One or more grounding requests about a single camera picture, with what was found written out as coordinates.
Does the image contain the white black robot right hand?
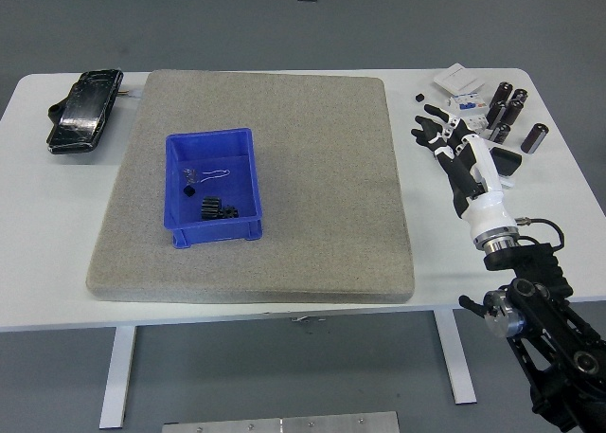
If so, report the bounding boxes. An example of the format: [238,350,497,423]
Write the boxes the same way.
[409,102,518,244]

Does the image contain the large black gear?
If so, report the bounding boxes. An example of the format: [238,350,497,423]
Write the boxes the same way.
[200,195,223,221]

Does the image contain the blue plastic box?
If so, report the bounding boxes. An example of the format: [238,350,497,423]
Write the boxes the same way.
[163,127,264,249]

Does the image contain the black power adapter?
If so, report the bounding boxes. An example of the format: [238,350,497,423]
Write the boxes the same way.
[490,147,524,177]

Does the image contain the white circuit breaker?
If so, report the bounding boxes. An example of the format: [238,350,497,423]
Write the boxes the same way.
[445,91,490,143]

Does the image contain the white table leg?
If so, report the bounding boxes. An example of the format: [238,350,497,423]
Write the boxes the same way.
[98,326,138,429]
[433,309,477,405]

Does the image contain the grey-brown foam mat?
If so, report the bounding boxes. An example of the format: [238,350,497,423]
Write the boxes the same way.
[85,68,416,305]

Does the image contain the black wrapped battery pack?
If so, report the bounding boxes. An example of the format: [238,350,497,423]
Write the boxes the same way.
[45,67,126,155]

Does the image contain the white flat switch panel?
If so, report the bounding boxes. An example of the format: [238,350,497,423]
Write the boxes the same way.
[433,62,487,97]

